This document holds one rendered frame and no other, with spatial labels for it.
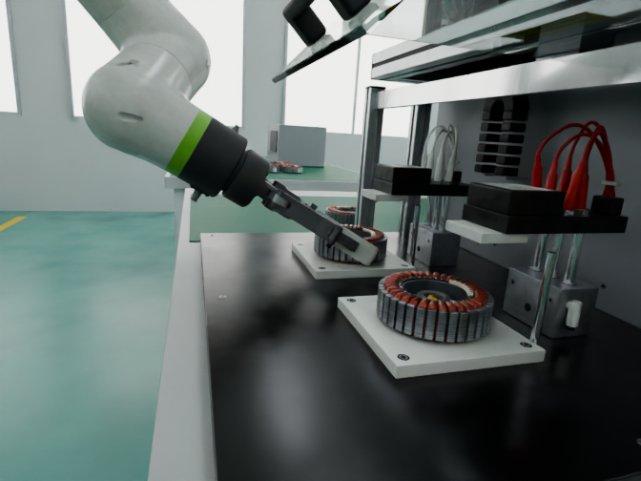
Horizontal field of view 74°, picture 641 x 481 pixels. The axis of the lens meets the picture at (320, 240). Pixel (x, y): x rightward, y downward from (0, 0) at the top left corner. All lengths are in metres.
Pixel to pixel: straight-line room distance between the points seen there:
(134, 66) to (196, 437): 0.41
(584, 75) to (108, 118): 0.48
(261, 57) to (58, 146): 2.35
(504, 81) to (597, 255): 0.25
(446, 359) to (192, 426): 0.21
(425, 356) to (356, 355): 0.06
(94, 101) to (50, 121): 4.70
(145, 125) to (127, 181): 4.62
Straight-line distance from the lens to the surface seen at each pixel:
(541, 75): 0.49
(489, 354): 0.41
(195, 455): 0.33
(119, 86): 0.55
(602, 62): 0.44
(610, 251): 0.62
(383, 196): 0.63
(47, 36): 5.30
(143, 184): 5.14
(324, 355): 0.39
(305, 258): 0.62
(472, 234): 0.42
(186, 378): 0.40
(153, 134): 0.55
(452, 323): 0.40
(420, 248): 0.70
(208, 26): 5.18
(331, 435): 0.30
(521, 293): 0.53
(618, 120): 0.62
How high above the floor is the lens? 0.96
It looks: 14 degrees down
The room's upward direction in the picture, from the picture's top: 4 degrees clockwise
